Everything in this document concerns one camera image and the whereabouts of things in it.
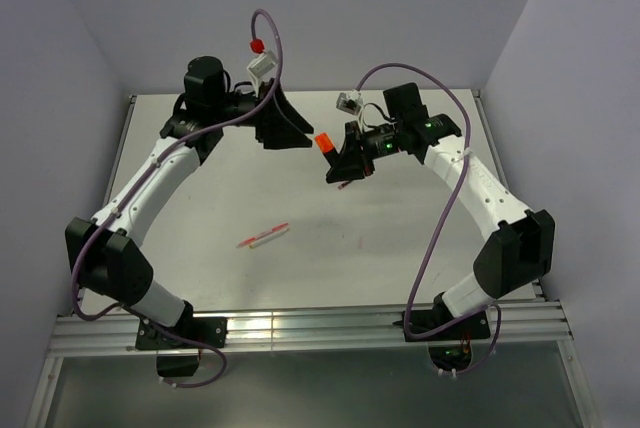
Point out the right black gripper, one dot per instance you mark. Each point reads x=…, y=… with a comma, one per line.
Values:
x=354, y=163

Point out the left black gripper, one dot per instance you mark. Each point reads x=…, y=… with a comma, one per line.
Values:
x=278, y=126

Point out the black orange highlighter pen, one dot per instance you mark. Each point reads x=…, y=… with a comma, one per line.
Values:
x=327, y=148

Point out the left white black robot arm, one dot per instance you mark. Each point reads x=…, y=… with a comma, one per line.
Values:
x=105, y=250

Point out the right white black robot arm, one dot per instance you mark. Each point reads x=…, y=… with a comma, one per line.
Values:
x=518, y=242

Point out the red pen with clear barrel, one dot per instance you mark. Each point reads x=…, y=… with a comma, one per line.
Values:
x=264, y=234

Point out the white pen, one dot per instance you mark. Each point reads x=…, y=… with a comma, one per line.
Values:
x=267, y=238

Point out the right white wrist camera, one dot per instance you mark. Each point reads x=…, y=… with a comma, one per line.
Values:
x=350, y=102

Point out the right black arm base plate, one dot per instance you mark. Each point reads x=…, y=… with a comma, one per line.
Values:
x=428, y=325

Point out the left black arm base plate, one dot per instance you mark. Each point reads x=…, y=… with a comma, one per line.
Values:
x=208, y=330

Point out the aluminium frame rail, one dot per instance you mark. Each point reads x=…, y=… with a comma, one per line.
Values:
x=300, y=330

